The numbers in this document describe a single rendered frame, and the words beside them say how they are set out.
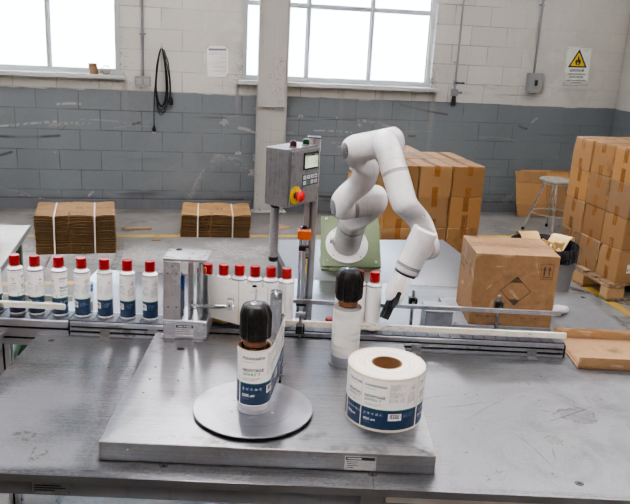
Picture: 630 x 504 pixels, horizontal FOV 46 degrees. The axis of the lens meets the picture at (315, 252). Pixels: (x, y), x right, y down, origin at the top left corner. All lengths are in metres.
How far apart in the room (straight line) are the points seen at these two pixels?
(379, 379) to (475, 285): 0.94
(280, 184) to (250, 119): 5.43
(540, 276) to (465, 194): 3.34
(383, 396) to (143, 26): 6.19
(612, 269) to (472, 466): 4.25
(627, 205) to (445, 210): 1.34
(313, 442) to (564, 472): 0.62
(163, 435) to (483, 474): 0.78
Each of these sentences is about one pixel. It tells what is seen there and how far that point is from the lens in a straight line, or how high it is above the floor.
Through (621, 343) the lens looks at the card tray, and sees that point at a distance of 2.86.
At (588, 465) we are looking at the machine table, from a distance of 2.05.
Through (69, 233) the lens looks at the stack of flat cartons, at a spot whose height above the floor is 0.17.
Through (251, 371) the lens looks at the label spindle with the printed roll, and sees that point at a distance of 1.88.
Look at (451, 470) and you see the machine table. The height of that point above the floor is 0.83.
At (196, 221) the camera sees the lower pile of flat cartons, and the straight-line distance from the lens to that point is 6.82.
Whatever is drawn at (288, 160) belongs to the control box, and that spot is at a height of 1.44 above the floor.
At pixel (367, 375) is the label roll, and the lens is 1.86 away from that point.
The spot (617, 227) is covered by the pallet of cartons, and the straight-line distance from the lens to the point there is 6.01.
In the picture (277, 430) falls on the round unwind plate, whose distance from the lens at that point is 1.87.
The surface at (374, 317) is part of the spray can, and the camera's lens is 2.49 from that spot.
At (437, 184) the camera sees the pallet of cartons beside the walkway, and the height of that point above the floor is 0.75.
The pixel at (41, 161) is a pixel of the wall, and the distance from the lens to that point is 7.92.
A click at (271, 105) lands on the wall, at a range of 7.76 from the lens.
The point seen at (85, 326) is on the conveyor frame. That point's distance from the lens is 2.58.
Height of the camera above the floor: 1.82
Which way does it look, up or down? 16 degrees down
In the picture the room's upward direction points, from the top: 3 degrees clockwise
